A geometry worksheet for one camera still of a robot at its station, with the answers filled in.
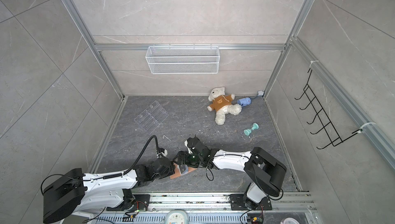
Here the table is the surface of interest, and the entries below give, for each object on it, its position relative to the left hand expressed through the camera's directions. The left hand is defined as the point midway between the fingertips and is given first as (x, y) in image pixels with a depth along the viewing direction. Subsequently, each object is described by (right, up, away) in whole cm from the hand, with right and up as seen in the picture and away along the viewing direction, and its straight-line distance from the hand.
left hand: (178, 164), depth 84 cm
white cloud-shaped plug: (+61, +44, +38) cm, 84 cm away
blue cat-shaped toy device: (+45, +36, +27) cm, 64 cm away
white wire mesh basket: (0, +64, +17) cm, 67 cm away
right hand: (0, +3, -3) cm, 4 cm away
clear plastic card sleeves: (+3, -2, -2) cm, 4 cm away
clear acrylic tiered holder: (-21, +24, +17) cm, 36 cm away
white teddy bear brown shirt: (+27, +35, +21) cm, 49 cm away
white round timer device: (+2, -17, -16) cm, 24 cm away
